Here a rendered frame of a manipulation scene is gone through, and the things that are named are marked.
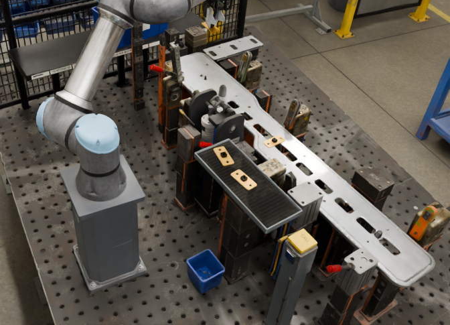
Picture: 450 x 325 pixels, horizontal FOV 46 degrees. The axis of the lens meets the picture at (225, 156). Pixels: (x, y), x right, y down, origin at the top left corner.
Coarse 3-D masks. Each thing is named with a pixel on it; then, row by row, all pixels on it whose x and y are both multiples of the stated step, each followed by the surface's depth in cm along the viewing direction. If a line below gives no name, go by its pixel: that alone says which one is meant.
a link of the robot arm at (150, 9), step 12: (144, 0) 147; (156, 0) 147; (168, 0) 148; (180, 0) 150; (192, 0) 156; (204, 0) 162; (144, 12) 148; (156, 12) 148; (168, 12) 149; (180, 12) 152; (156, 24) 154
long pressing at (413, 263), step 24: (192, 72) 230; (216, 72) 232; (240, 96) 220; (264, 120) 210; (264, 144) 200; (288, 144) 201; (288, 168) 191; (312, 168) 192; (336, 192) 184; (336, 216) 176; (360, 216) 177; (384, 216) 178; (360, 240) 170; (408, 240) 171; (384, 264) 163; (408, 264) 164; (432, 264) 165
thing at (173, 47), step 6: (174, 42) 206; (180, 42) 206; (174, 48) 204; (174, 54) 207; (174, 60) 209; (180, 60) 210; (174, 66) 212; (180, 66) 212; (180, 72) 214; (174, 78) 218
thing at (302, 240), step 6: (294, 234) 148; (300, 234) 148; (306, 234) 149; (288, 240) 148; (294, 240) 147; (300, 240) 147; (306, 240) 147; (312, 240) 147; (294, 246) 146; (300, 246) 145; (306, 246) 145; (312, 246) 146; (300, 252) 145
